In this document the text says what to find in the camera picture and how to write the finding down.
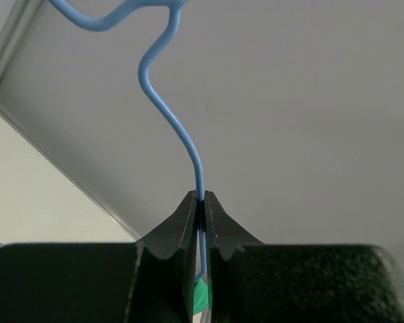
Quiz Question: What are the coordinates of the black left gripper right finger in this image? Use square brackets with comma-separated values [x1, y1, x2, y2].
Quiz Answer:
[205, 192, 404, 322]

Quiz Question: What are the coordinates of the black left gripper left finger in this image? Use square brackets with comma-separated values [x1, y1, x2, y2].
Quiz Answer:
[0, 191, 197, 322]

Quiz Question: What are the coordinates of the green tank top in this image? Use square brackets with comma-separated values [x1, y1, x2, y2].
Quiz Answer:
[193, 279, 209, 316]

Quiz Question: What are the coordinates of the blue wire hanger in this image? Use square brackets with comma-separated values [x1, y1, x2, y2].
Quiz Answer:
[0, 0, 210, 282]

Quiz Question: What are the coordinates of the aluminium frame post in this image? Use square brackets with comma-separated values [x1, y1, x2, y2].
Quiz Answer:
[0, 0, 142, 242]

